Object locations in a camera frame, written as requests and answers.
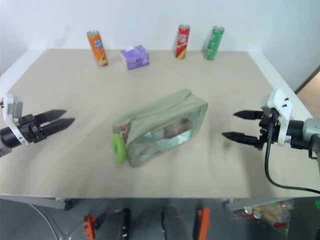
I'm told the dark rounded shape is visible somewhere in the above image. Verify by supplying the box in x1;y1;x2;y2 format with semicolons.
109;207;132;240

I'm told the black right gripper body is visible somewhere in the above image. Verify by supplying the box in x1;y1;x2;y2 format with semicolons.
257;109;281;151

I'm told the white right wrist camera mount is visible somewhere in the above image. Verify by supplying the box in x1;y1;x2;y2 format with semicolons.
260;88;294;146

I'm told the red soda can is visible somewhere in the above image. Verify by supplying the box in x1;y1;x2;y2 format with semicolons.
174;24;191;61

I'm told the green ring zipper pull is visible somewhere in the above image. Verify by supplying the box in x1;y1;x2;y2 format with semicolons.
110;134;127;165

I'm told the orange soda can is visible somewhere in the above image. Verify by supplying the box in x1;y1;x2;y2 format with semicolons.
86;30;110;68

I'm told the purple tissue pack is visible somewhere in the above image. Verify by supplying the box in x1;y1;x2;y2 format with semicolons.
119;44;151;71

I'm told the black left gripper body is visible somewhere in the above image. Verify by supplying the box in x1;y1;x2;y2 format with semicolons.
16;114;48;144

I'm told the bag of snacks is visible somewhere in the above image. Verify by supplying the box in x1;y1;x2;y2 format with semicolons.
233;199;295;237

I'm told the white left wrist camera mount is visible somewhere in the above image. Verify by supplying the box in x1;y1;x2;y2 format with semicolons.
1;94;29;147

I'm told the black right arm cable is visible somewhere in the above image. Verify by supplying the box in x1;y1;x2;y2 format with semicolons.
264;119;320;195

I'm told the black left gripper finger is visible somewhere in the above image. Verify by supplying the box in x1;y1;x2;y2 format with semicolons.
33;109;68;125
37;117;76;138

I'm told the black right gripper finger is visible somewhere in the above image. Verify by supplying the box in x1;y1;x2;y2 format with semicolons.
233;110;265;121
221;131;261;148

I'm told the orange clamp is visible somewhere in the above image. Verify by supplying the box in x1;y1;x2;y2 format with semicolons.
83;213;98;240
192;207;211;240

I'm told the green soda can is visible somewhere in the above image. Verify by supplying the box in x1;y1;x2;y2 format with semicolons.
204;25;225;61

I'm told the green transparent zipper pouch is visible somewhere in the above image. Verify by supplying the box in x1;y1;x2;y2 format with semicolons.
112;88;209;168

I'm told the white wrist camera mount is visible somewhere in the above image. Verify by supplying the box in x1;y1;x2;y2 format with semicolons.
260;88;294;146
1;94;29;147

